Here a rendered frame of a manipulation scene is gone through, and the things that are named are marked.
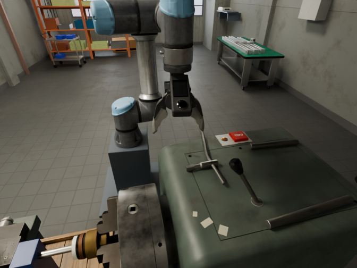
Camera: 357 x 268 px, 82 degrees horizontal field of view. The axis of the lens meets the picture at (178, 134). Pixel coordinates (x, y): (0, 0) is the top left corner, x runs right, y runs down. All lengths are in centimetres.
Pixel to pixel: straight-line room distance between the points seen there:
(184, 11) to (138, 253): 60
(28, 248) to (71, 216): 153
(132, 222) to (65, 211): 182
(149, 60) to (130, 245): 72
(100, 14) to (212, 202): 56
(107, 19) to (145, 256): 60
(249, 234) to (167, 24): 53
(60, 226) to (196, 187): 182
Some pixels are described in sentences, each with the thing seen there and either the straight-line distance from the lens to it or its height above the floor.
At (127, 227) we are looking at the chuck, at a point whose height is 122.
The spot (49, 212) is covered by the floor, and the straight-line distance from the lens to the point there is 249.
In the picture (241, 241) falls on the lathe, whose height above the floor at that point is 125.
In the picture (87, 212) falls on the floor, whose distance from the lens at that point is 233.
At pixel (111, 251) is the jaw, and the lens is 75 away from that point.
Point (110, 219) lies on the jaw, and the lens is 77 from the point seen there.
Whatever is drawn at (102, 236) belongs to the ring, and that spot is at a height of 111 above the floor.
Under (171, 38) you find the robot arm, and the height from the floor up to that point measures 168.
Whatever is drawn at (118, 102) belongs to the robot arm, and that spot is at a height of 132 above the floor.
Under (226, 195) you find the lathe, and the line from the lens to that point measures 67.
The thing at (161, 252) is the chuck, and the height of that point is 117.
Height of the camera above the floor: 175
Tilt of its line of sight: 34 degrees down
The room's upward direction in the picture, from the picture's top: straight up
